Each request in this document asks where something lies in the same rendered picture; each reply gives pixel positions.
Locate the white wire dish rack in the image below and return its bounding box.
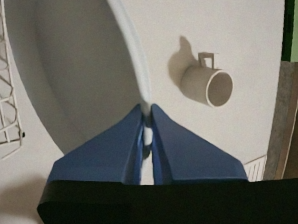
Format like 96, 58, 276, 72
0, 0, 25, 160

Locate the beige mug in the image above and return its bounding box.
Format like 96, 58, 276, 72
181, 52, 234, 108

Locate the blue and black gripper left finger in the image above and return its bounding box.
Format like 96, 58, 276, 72
45, 103, 143, 185

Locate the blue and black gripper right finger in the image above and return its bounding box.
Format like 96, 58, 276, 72
151, 103, 249, 185

